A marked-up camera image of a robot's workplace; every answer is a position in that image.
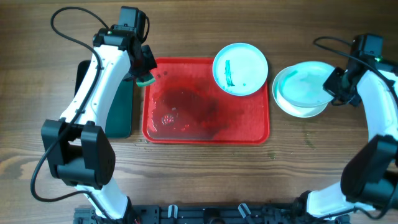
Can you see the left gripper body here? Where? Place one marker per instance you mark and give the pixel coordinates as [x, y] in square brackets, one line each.
[141, 65]

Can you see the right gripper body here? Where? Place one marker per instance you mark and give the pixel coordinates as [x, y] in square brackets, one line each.
[339, 84]

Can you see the green sponge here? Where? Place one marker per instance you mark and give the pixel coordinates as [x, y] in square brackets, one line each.
[145, 80]

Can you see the light blue plate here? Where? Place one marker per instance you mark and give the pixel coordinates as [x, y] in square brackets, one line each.
[302, 84]
[240, 69]

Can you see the white plate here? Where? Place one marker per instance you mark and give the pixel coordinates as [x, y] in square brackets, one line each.
[283, 104]

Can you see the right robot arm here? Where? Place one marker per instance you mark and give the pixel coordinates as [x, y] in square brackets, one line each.
[366, 185]

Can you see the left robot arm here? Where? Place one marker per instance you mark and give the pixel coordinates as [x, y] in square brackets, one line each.
[76, 147]

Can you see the red plastic tray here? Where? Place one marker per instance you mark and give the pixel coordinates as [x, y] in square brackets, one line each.
[185, 106]

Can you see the black tray with green water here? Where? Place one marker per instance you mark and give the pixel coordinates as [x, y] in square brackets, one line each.
[119, 120]

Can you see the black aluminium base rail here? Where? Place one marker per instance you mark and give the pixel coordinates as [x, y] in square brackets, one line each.
[278, 213]

